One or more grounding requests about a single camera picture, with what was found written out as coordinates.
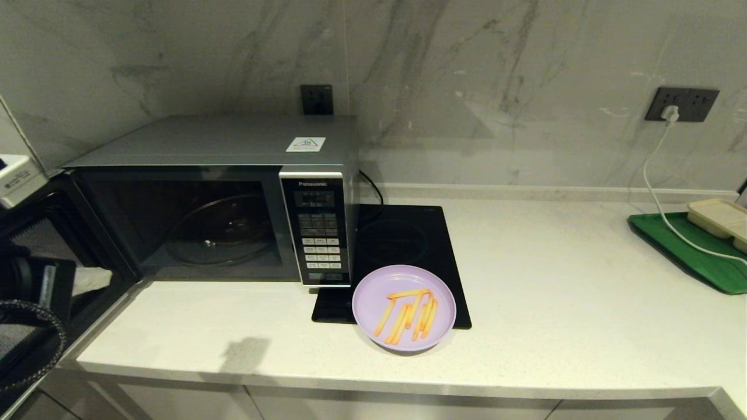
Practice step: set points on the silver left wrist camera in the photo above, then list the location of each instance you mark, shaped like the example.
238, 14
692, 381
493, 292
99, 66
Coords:
20, 181

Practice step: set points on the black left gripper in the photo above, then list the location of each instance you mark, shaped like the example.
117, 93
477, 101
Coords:
49, 286

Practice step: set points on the beige food container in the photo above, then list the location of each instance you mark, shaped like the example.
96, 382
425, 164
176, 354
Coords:
718, 217

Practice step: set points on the white power plug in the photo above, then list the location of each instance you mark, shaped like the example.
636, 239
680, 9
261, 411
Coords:
670, 113

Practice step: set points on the black induction cooktop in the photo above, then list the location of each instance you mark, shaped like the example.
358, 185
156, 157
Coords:
402, 239

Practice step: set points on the yellow french fry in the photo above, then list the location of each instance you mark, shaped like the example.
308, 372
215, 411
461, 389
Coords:
418, 318
405, 318
408, 293
397, 324
432, 315
384, 318
426, 318

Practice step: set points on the white triangle warning sticker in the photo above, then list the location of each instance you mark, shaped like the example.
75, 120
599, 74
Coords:
305, 144

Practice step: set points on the purple round plate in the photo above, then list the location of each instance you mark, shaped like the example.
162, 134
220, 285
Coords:
373, 291

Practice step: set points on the green plastic tray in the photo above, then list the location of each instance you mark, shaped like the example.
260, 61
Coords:
712, 268

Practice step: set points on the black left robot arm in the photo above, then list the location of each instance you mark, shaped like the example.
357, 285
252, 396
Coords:
11, 277

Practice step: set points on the grey cabinet door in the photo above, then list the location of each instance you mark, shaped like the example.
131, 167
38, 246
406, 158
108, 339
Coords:
402, 405
630, 410

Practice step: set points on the black wall socket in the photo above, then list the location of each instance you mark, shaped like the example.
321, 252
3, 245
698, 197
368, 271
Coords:
701, 105
317, 100
656, 100

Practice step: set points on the silver Panasonic microwave oven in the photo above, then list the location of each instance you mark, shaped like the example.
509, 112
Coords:
222, 140

